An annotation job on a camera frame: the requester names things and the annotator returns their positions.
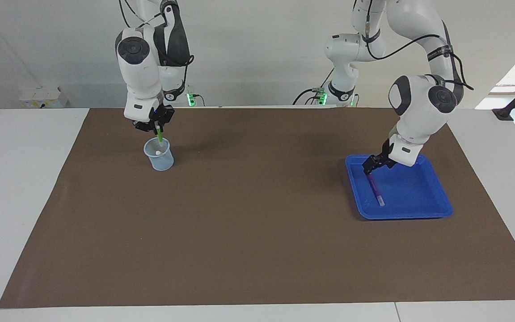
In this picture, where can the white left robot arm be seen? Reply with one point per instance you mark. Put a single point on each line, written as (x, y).
(418, 107)

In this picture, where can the white power box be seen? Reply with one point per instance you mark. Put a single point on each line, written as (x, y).
(43, 96)

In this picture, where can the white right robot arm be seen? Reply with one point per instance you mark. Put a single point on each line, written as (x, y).
(139, 67)

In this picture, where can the purple pen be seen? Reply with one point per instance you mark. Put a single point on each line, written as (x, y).
(376, 190)

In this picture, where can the brown table mat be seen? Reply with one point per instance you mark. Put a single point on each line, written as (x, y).
(257, 246)

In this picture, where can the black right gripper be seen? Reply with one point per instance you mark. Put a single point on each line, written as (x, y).
(157, 115)

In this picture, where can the blue plastic tray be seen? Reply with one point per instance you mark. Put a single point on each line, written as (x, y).
(418, 197)

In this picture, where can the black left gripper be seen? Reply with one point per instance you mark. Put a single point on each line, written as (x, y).
(388, 156)

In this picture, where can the green pen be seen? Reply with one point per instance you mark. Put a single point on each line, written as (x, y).
(159, 136)

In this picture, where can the translucent plastic cup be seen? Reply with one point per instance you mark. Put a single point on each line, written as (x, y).
(161, 163)

